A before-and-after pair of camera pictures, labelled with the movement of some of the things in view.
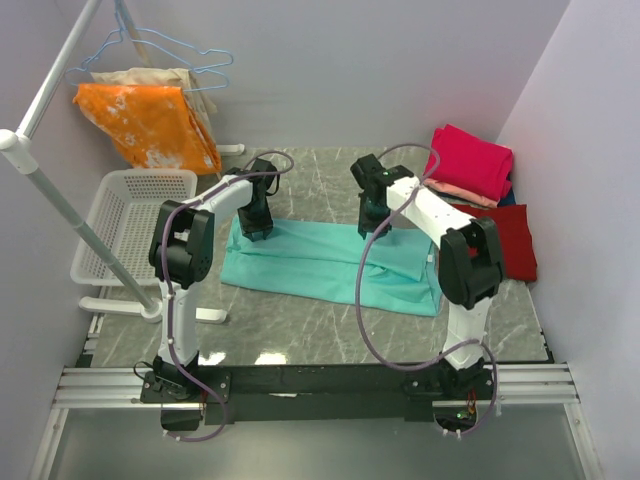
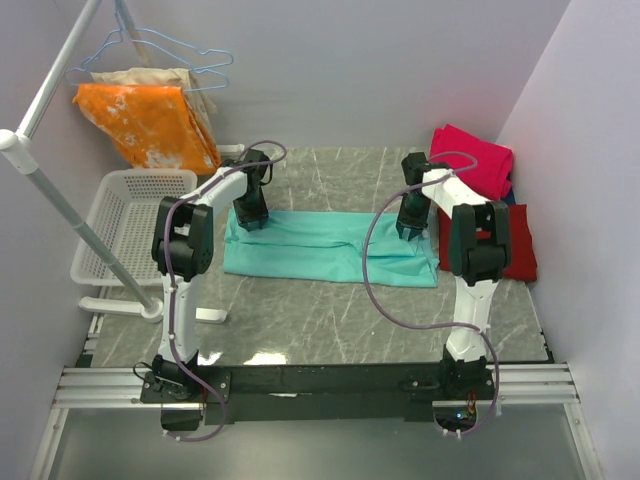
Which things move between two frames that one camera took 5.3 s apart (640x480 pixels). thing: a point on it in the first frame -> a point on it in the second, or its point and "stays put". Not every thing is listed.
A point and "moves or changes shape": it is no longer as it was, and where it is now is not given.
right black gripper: [366, 226] -> [416, 225]
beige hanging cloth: [202, 105] stays put
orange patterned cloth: [155, 124] stays put
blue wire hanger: [120, 28] stays put
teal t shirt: [321, 263] moves or changes shape
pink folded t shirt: [470, 162] stays put
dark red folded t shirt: [516, 243] stays put
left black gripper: [248, 228] -> [260, 215]
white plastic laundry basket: [124, 218] stays put
